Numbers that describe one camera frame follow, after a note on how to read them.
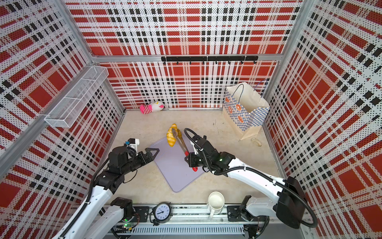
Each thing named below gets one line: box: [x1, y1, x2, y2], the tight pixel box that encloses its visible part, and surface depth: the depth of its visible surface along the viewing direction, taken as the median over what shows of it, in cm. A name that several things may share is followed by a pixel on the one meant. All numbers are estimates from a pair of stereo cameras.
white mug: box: [206, 191, 225, 221], surface depth 75 cm
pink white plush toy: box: [139, 101, 166, 115], surface depth 117 cm
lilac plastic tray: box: [150, 133, 206, 193], surface depth 88 cm
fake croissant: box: [166, 123, 182, 147], surface depth 87 cm
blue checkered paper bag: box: [222, 82, 271, 141], surface depth 95 cm
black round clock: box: [149, 202, 173, 227], surface depth 73 cm
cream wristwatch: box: [250, 137, 262, 147], surface depth 101 cm
